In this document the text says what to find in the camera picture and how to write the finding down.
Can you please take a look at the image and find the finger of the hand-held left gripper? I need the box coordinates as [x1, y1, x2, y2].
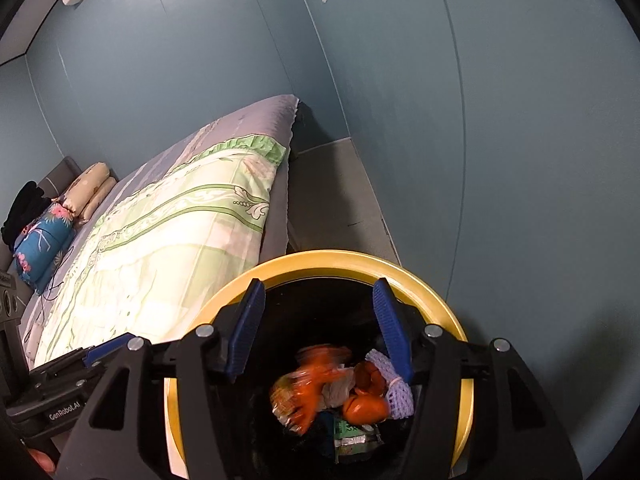
[80, 332, 133, 368]

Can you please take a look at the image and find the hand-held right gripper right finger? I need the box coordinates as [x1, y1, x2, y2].
[372, 277, 583, 480]

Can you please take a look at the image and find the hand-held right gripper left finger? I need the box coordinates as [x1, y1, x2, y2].
[65, 280, 266, 480]

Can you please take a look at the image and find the purple foam net bundle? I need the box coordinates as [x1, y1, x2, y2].
[364, 349, 416, 420]

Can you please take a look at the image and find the orange plastic bag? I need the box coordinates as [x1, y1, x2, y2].
[342, 362, 392, 426]

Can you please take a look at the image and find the orange snack wrapper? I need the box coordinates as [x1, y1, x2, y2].
[269, 344, 353, 435]

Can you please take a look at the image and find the white plastic bag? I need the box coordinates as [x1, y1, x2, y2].
[320, 369, 357, 410]

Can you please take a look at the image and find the black bin with yellow rim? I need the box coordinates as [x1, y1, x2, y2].
[164, 249, 475, 480]

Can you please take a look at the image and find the green snack packet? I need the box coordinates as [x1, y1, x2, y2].
[334, 410, 385, 462]

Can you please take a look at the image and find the person's left hand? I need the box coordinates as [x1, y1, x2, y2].
[27, 447, 57, 476]

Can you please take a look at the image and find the green patterned quilt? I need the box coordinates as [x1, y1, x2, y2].
[32, 135, 288, 366]

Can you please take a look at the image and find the blue floral folded quilt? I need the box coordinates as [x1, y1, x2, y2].
[13, 202, 75, 295]

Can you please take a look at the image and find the black clothes pile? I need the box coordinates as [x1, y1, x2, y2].
[0, 180, 53, 248]

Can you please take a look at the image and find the beige folded quilt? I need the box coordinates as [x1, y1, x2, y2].
[60, 161, 117, 223]

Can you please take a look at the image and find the grey upholstered headboard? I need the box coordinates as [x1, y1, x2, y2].
[0, 156, 121, 271]

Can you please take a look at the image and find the grey striped bedsheet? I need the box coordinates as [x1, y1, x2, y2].
[20, 94, 301, 356]

